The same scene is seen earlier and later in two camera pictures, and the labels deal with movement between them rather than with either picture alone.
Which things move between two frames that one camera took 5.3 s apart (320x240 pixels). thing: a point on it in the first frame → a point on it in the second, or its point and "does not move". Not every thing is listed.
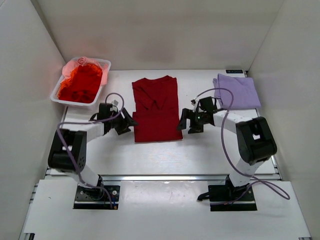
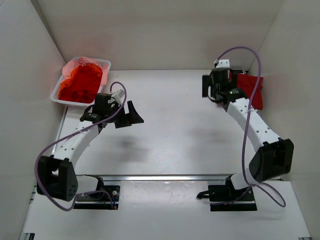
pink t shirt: [69, 67] does not move
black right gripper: [188, 114] → [206, 83]
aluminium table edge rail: [165, 178] does not move
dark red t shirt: [156, 116] → [247, 82]
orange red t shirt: [81, 85] does not move
